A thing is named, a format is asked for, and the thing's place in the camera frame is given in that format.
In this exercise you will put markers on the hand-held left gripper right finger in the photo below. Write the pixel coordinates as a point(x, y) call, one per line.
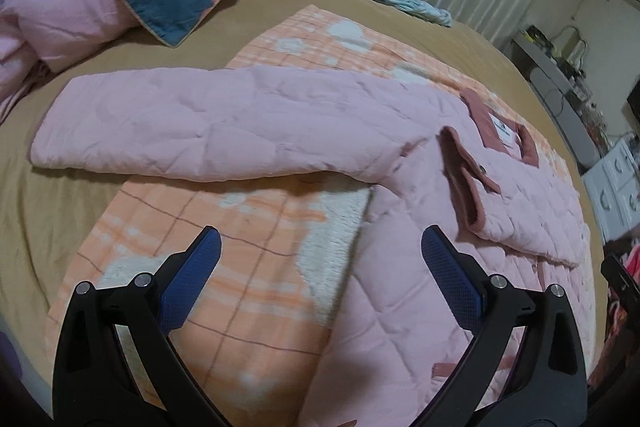
point(452, 279)

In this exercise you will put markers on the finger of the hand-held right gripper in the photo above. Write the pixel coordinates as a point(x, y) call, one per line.
point(617, 274)

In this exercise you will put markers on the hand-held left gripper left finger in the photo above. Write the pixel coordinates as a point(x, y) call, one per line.
point(190, 279)

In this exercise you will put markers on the pink quilted jacket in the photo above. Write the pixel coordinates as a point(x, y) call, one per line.
point(200, 122)

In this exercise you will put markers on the orange plaid blanket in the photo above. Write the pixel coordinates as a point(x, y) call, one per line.
point(240, 297)

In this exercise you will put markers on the white drawer cabinet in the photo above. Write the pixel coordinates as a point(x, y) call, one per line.
point(615, 187)

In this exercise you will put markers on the bed with brown sheet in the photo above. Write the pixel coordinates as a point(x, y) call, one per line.
point(60, 217)

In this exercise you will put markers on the grey desk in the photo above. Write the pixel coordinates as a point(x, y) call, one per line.
point(565, 107)

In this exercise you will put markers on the black television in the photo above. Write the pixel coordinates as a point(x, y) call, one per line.
point(635, 99)

